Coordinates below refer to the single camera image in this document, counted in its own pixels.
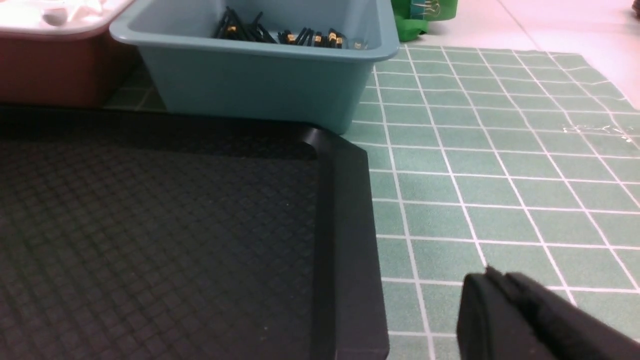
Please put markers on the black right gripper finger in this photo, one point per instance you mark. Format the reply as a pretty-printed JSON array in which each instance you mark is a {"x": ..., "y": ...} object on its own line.
[{"x": 510, "y": 316}]

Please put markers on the green checkered table mat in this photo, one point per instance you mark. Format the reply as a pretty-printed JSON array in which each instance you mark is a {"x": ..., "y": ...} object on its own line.
[{"x": 525, "y": 161}]

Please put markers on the green backdrop cloth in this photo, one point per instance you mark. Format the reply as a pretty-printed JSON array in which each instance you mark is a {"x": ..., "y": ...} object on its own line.
[{"x": 409, "y": 29}]

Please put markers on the metal binder clip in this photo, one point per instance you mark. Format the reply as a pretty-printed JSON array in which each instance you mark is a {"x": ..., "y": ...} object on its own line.
[{"x": 424, "y": 9}]

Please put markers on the teal plastic bin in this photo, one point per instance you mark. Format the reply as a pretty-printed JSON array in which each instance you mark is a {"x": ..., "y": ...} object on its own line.
[{"x": 197, "y": 75}]

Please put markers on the black serving tray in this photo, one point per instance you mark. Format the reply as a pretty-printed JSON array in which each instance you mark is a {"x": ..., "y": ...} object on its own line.
[{"x": 154, "y": 236}]

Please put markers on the black chopsticks in bin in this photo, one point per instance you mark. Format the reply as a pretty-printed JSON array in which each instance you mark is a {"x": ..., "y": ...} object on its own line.
[{"x": 231, "y": 27}]

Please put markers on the white spoon bin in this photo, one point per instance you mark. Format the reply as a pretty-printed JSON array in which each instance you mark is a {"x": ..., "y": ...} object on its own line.
[{"x": 61, "y": 52}]

